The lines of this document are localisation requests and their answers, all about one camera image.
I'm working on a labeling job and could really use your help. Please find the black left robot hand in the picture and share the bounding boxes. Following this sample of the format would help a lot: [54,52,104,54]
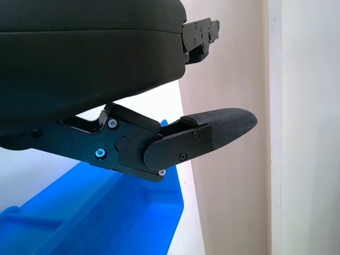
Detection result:
[0,0,258,184]

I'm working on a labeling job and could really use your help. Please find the blue plastic tray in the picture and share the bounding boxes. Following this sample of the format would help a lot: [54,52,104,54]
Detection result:
[0,119,184,255]

